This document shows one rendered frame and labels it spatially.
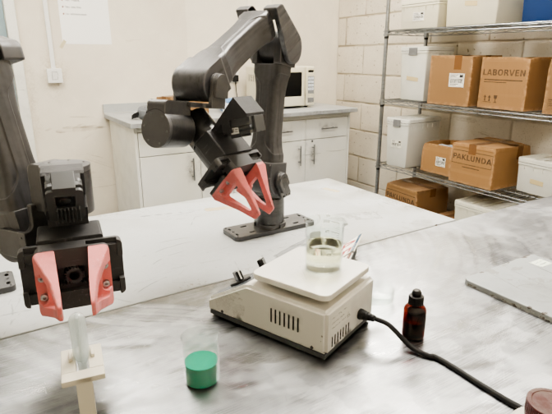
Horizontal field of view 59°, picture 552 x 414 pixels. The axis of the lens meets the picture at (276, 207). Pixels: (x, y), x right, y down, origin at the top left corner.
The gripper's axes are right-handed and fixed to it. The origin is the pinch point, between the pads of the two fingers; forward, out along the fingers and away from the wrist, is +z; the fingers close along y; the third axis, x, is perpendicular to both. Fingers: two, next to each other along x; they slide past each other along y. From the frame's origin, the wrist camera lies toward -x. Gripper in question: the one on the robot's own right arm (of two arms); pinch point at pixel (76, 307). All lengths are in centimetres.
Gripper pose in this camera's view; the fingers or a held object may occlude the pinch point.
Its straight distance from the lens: 49.2
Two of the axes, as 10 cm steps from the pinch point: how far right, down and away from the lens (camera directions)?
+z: 4.0, 2.8, -8.7
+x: -0.1, 9.5, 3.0
